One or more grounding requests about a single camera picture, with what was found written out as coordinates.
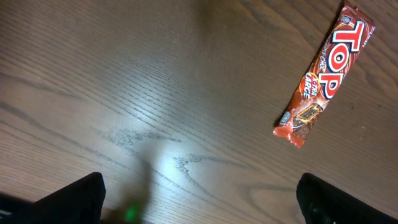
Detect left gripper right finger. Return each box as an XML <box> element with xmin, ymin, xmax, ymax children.
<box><xmin>296</xmin><ymin>172</ymin><xmax>397</xmax><ymax>224</ymax></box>

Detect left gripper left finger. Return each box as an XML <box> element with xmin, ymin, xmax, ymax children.
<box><xmin>1</xmin><ymin>172</ymin><xmax>106</xmax><ymax>224</ymax></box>

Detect orange Top chocolate bar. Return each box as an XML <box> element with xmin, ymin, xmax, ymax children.
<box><xmin>273</xmin><ymin>1</ymin><xmax>376</xmax><ymax>147</ymax></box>

